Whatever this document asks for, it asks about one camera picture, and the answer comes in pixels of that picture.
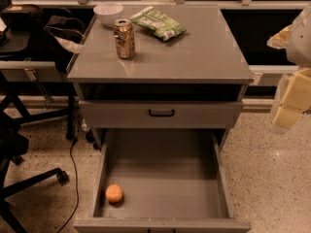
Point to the closed grey top drawer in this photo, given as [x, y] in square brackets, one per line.
[132, 114]

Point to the black pouch on desk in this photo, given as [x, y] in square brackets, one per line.
[21, 17]

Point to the gold soda can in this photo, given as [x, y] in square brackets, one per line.
[124, 36]

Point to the open grey middle drawer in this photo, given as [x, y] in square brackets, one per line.
[173, 181]

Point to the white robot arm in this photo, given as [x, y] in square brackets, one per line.
[298, 50]

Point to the grey drawer cabinet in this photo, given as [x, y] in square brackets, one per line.
[202, 65]

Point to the dark bag with straps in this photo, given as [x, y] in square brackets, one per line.
[66, 34]

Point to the orange fruit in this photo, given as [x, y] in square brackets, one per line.
[114, 193]

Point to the green chip bag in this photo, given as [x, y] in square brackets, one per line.
[163, 26]

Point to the white bowl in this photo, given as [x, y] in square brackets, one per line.
[108, 12]

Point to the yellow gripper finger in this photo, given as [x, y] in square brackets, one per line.
[280, 40]
[292, 99]

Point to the black drawer handle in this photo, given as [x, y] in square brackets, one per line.
[161, 113]

